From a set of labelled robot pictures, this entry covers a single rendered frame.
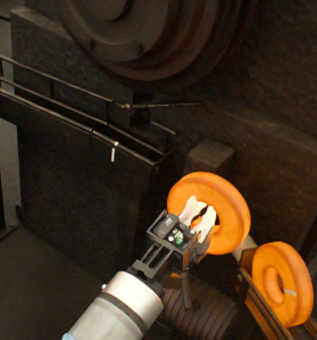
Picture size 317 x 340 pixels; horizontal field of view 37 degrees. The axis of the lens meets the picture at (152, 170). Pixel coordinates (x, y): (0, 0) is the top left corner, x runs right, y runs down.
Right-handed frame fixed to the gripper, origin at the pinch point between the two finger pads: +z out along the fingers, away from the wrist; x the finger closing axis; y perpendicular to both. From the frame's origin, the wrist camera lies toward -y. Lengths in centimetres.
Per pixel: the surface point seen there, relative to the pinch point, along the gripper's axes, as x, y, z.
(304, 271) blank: -19.2, -7.2, 2.2
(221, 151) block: 8.4, -10.5, 20.0
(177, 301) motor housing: 1.5, -32.3, -7.0
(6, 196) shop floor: 98, -92, 9
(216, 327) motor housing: -8.8, -32.3, -7.1
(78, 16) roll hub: 40.5, 15.6, 13.9
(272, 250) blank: -12.3, -9.1, 3.9
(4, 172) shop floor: 111, -94, 18
